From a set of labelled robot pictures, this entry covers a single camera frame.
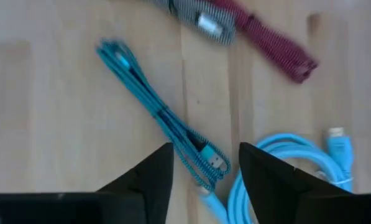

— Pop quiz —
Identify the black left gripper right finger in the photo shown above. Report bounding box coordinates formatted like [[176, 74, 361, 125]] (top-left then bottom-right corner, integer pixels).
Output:
[[238, 142, 354, 224]]

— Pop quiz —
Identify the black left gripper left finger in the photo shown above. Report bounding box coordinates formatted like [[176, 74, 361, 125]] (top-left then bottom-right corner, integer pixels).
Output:
[[96, 142, 175, 224]]

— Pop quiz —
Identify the teal braided USB cable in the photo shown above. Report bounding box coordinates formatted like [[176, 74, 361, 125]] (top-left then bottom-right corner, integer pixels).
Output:
[[94, 37, 232, 192]]

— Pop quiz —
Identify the light blue HDMI cable coil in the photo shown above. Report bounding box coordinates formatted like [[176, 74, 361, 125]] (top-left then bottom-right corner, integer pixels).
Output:
[[197, 126, 356, 224]]

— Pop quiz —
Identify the maroon braided USB cable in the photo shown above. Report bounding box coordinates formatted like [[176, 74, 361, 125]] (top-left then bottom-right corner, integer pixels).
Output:
[[209, 0, 319, 84]]

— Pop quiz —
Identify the black-white braided USB cable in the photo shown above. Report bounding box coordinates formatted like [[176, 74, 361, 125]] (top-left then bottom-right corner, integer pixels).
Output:
[[146, 0, 237, 45]]

